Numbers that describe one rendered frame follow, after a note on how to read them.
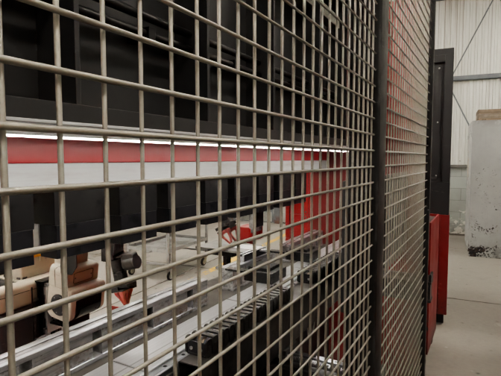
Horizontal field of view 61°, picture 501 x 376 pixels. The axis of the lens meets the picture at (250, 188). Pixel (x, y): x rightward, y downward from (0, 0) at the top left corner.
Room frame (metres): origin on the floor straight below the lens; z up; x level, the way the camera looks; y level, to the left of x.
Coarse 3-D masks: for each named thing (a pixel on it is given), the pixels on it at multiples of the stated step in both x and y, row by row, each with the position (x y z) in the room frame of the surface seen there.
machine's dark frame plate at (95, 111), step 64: (64, 0) 0.85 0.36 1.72; (128, 0) 1.12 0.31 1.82; (192, 0) 1.24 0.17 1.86; (256, 0) 1.62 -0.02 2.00; (320, 0) 1.99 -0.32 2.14; (64, 64) 0.85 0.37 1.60; (128, 64) 1.11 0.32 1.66; (192, 64) 1.24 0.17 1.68; (256, 64) 1.59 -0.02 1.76; (192, 128) 1.15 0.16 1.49; (256, 128) 1.46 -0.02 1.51
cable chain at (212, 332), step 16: (288, 288) 1.20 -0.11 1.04; (240, 304) 1.06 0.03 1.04; (256, 304) 1.06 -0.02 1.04; (272, 304) 1.10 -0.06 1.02; (224, 320) 0.96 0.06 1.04; (240, 320) 0.96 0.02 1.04; (256, 320) 1.03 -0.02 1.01; (208, 336) 0.87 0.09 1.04; (224, 336) 0.90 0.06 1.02; (192, 352) 0.86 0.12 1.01; (208, 352) 0.85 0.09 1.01
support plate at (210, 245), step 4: (216, 240) 2.11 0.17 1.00; (204, 244) 2.01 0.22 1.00; (208, 244) 2.01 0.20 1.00; (212, 244) 2.01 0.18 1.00; (216, 244) 2.01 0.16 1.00; (224, 244) 2.01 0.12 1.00; (228, 244) 2.01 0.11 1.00; (248, 244) 2.01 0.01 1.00; (252, 244) 2.01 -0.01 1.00; (204, 248) 1.95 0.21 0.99; (208, 248) 1.94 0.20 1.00; (212, 248) 1.92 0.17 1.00; (228, 248) 1.91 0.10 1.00; (232, 248) 1.91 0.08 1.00; (240, 248) 1.91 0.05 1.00; (232, 252) 1.87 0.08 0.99; (240, 252) 1.85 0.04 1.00
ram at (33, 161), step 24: (24, 144) 0.92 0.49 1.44; (48, 144) 0.97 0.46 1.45; (72, 144) 1.03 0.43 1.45; (96, 144) 1.09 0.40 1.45; (120, 144) 1.16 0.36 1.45; (144, 144) 1.24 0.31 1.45; (168, 144) 1.33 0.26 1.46; (24, 168) 0.92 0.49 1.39; (48, 168) 0.97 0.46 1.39; (72, 168) 1.03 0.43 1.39; (96, 168) 1.09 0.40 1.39; (120, 168) 1.16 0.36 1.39; (168, 168) 1.33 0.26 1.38; (192, 168) 1.44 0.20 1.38; (216, 168) 1.56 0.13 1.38; (240, 168) 1.71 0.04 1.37; (264, 168) 1.89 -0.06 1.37; (288, 168) 2.12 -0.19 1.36
